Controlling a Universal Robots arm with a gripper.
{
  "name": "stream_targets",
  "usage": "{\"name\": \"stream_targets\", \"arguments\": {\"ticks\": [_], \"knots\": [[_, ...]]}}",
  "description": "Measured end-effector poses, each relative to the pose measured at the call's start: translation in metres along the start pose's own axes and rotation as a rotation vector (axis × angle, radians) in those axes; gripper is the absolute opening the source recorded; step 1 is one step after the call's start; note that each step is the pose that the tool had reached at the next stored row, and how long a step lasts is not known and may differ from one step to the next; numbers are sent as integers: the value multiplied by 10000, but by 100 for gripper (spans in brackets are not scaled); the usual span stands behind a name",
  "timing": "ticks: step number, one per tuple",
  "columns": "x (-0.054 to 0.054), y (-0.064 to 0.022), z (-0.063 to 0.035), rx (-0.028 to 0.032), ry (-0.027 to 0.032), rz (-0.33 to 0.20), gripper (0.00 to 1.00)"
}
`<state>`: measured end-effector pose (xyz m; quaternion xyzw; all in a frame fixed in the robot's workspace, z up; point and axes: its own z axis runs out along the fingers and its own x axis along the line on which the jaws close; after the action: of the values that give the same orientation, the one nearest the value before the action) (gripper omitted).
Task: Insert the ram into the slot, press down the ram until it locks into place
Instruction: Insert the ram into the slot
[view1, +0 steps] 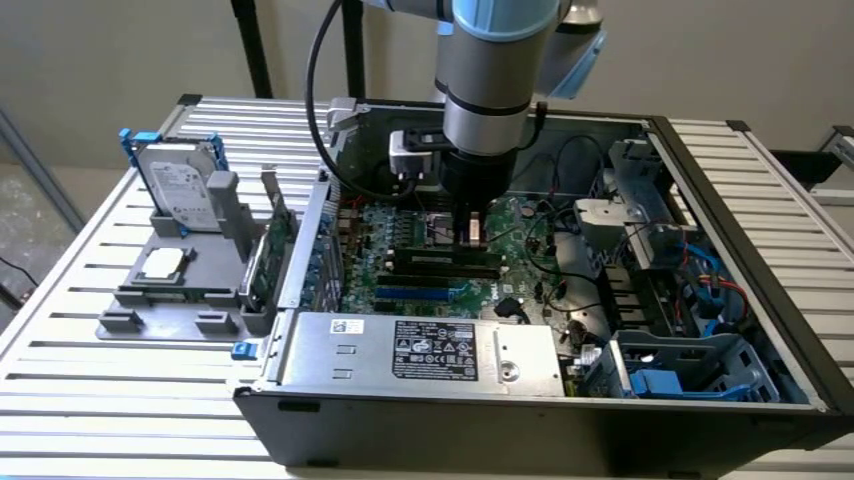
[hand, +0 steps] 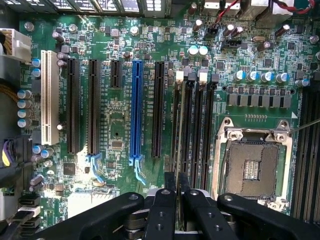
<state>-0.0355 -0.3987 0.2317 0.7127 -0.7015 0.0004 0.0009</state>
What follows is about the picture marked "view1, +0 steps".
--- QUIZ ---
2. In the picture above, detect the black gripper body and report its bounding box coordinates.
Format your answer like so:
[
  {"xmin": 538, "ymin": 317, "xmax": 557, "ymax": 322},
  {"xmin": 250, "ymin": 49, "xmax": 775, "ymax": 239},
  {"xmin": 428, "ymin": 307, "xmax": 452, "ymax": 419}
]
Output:
[{"xmin": 436, "ymin": 148, "xmax": 519, "ymax": 208}]

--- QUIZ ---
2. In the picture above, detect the black empty RAM slot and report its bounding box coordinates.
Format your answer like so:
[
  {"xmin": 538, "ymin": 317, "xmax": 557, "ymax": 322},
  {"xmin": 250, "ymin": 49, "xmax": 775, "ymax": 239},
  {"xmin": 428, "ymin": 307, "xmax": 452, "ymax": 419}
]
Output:
[{"xmin": 386, "ymin": 261, "xmax": 502, "ymax": 282}]

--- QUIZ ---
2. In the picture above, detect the blue expansion slot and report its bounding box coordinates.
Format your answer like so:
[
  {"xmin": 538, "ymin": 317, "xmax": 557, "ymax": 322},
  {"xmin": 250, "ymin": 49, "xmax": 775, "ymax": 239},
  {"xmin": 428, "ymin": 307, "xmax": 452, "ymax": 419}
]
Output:
[{"xmin": 374, "ymin": 285, "xmax": 470, "ymax": 302}]

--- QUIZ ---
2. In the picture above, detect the CPU socket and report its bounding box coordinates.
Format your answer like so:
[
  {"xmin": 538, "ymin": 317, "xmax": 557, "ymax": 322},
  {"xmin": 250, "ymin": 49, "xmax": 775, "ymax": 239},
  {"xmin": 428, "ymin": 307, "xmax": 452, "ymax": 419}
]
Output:
[{"xmin": 422, "ymin": 209, "xmax": 463, "ymax": 247}]

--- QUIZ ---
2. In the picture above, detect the green motherboard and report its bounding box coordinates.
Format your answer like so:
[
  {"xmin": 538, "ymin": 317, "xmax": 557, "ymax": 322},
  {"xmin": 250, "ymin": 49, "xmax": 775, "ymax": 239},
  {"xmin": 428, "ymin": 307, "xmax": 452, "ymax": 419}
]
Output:
[{"xmin": 331, "ymin": 193, "xmax": 570, "ymax": 324}]

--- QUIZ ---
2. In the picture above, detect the silver metal drive cage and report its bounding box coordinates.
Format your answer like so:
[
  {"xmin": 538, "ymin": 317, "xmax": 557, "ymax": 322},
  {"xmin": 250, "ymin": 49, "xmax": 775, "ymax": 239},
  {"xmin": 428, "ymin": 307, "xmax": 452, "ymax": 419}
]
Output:
[{"xmin": 571, "ymin": 138, "xmax": 703, "ymax": 272}]

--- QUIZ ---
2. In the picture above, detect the green graphics card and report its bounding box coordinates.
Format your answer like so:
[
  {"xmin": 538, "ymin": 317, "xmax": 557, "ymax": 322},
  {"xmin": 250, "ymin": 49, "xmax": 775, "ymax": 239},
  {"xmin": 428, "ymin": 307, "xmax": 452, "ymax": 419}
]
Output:
[{"xmin": 240, "ymin": 163, "xmax": 300, "ymax": 314}]

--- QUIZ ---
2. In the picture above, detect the silver power supply unit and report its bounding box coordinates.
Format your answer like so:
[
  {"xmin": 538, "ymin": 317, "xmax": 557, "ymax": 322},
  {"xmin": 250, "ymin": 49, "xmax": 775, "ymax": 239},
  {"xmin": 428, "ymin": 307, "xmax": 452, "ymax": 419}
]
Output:
[{"xmin": 275, "ymin": 311, "xmax": 570, "ymax": 400}]

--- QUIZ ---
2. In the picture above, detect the blue disk caddy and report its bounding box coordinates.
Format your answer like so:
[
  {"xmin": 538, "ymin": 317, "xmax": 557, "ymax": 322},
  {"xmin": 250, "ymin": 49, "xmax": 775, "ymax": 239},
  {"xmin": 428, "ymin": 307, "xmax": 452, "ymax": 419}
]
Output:
[{"xmin": 119, "ymin": 128, "xmax": 232, "ymax": 202}]

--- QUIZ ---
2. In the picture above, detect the black open PC case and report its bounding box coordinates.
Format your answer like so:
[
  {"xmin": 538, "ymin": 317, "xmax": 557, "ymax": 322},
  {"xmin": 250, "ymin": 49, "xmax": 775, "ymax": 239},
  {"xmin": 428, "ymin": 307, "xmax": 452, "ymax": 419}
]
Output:
[{"xmin": 231, "ymin": 97, "xmax": 854, "ymax": 470}]

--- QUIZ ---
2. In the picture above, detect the blue plastic bay latch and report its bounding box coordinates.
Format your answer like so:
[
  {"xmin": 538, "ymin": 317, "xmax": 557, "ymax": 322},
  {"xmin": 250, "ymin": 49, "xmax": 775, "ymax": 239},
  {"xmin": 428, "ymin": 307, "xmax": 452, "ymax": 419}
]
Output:
[{"xmin": 629, "ymin": 368, "xmax": 683, "ymax": 400}]

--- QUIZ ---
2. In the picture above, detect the blue drive bay cage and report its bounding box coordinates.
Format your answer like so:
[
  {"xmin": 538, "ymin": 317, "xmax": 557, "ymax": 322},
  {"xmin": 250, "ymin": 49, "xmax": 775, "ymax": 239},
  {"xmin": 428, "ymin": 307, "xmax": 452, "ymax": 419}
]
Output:
[{"xmin": 609, "ymin": 328, "xmax": 783, "ymax": 402}]

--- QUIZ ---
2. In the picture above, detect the silver hard disk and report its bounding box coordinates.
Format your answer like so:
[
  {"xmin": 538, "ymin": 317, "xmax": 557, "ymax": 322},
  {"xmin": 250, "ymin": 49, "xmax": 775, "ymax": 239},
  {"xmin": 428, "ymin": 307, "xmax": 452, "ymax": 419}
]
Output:
[{"xmin": 136, "ymin": 142, "xmax": 226, "ymax": 234}]

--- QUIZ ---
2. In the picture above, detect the silver CPU chip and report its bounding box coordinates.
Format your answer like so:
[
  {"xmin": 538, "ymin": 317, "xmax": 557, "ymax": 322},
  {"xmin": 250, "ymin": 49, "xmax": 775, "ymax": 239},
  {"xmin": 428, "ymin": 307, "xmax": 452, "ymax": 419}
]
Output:
[{"xmin": 140, "ymin": 247, "xmax": 187, "ymax": 280}]

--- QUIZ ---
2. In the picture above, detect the grey parts rack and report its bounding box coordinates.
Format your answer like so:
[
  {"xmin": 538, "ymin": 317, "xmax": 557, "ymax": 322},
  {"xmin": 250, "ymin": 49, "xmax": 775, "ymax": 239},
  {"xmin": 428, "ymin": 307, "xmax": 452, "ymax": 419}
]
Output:
[{"xmin": 95, "ymin": 171, "xmax": 279, "ymax": 344}]

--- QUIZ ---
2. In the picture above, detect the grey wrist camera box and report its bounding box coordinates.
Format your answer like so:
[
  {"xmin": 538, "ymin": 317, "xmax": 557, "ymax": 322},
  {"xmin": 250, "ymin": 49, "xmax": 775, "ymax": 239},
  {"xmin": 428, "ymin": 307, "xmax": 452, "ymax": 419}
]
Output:
[{"xmin": 387, "ymin": 128, "xmax": 447, "ymax": 194}]

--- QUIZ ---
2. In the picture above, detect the short black wrist cable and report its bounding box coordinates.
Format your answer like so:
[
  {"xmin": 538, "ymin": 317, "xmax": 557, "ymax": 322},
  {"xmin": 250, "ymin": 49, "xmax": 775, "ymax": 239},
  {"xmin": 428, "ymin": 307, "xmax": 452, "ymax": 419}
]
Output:
[{"xmin": 511, "ymin": 100, "xmax": 551, "ymax": 151}]

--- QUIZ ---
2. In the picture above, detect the black looped wire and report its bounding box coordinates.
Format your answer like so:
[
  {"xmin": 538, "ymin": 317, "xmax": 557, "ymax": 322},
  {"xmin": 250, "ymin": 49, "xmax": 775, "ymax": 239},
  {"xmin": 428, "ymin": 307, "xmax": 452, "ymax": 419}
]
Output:
[{"xmin": 550, "ymin": 134, "xmax": 610, "ymax": 177}]

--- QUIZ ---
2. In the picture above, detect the black wire plug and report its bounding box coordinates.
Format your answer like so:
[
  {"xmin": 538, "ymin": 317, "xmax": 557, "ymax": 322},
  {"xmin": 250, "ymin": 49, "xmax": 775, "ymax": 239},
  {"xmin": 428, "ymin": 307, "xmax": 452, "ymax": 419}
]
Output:
[{"xmin": 495, "ymin": 297, "xmax": 534, "ymax": 320}]

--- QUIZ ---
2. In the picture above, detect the grey case handle latch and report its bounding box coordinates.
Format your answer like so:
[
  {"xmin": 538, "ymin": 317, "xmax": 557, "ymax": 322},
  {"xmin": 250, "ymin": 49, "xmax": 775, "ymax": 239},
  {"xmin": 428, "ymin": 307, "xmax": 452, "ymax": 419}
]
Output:
[{"xmin": 327, "ymin": 96, "xmax": 360, "ymax": 134}]

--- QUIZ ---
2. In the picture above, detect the long black robot cable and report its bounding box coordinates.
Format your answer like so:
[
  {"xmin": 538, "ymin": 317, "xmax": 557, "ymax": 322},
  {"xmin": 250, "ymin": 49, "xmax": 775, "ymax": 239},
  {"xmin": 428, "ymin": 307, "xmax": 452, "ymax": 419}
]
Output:
[{"xmin": 304, "ymin": 0, "xmax": 420, "ymax": 202}]

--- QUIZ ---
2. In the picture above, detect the black stand post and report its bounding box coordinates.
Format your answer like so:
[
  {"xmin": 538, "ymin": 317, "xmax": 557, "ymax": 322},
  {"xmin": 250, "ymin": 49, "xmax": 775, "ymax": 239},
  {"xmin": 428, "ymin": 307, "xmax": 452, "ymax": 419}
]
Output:
[
  {"xmin": 340, "ymin": 0, "xmax": 371, "ymax": 100},
  {"xmin": 230, "ymin": 0, "xmax": 275, "ymax": 100}
]

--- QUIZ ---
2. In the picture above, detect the blue wire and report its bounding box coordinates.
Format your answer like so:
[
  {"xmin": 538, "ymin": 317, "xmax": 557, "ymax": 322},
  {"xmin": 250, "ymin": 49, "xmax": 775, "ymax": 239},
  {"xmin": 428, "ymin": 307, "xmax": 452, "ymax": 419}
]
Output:
[{"xmin": 677, "ymin": 238, "xmax": 727, "ymax": 337}]

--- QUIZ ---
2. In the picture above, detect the red wire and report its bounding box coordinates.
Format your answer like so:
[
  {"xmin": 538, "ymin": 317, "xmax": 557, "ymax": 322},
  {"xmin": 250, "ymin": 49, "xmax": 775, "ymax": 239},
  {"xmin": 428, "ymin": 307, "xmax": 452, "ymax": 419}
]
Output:
[{"xmin": 705, "ymin": 278, "xmax": 750, "ymax": 322}]

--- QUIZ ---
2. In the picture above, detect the thin black floor cable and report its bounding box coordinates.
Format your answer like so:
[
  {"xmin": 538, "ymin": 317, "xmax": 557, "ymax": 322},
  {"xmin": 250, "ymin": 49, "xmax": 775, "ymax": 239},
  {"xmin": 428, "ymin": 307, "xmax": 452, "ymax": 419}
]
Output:
[{"xmin": 0, "ymin": 256, "xmax": 40, "ymax": 307}]

